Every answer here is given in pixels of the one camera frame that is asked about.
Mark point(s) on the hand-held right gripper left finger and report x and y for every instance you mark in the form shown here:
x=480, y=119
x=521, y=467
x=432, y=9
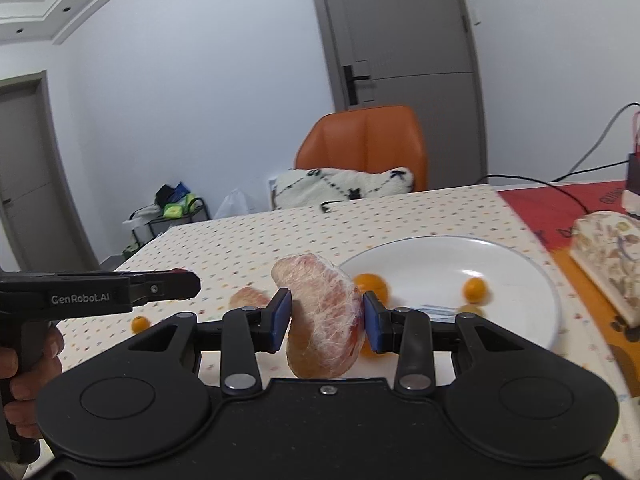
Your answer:
x=281, y=320

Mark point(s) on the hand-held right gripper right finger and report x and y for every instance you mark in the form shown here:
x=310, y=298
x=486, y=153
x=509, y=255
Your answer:
x=374, y=322

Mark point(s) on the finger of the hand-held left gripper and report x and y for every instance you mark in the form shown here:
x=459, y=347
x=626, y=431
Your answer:
x=160, y=272
x=165, y=289

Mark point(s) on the large orange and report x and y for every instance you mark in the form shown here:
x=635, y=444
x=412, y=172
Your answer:
x=374, y=285

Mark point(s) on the large peeled pomelo segment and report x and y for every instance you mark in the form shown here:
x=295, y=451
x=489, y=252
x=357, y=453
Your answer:
x=320, y=320

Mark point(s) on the white plate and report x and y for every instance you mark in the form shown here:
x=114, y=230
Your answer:
x=450, y=265

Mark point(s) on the yellow kumquat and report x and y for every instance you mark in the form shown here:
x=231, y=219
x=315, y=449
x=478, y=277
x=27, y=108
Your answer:
x=475, y=290

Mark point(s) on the person's left hand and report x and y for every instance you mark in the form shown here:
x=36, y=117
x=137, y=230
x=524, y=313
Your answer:
x=37, y=390

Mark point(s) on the small peeled pomelo segment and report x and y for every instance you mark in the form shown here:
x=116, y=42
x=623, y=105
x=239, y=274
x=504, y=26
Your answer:
x=250, y=299

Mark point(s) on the round orange kumquat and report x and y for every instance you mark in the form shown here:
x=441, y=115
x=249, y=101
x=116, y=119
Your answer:
x=140, y=324

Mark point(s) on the black metal rack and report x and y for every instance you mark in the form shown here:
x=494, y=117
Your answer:
x=145, y=225

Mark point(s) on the green packets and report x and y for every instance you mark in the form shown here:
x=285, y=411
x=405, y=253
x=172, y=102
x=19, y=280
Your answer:
x=177, y=207

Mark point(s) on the black bag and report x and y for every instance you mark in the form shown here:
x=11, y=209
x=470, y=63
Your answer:
x=165, y=193

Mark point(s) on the blue packet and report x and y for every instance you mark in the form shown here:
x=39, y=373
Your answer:
x=181, y=189

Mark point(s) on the floral tablecloth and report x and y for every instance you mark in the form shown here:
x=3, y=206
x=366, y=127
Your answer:
x=300, y=230

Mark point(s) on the clear plastic bag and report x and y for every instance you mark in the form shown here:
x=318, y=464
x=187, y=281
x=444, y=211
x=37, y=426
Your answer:
x=235, y=205

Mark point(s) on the plain grey door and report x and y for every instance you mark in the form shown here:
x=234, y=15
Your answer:
x=30, y=175

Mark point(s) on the white cushion with black pattern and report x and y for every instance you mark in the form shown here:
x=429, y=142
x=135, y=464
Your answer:
x=330, y=187

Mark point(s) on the orange chair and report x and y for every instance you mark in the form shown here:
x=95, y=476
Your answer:
x=365, y=135

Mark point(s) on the red and orange table mat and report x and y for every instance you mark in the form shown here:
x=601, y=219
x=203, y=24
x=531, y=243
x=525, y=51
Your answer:
x=550, y=210

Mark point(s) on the patterned tissue box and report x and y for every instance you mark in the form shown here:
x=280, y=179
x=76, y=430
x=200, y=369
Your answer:
x=607, y=255

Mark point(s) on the black charger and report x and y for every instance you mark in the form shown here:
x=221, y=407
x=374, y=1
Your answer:
x=634, y=172

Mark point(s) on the grey door with lock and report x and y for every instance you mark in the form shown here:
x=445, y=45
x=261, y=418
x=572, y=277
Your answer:
x=400, y=15

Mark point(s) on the small white wall switch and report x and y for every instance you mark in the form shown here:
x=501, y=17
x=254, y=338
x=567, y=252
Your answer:
x=477, y=16

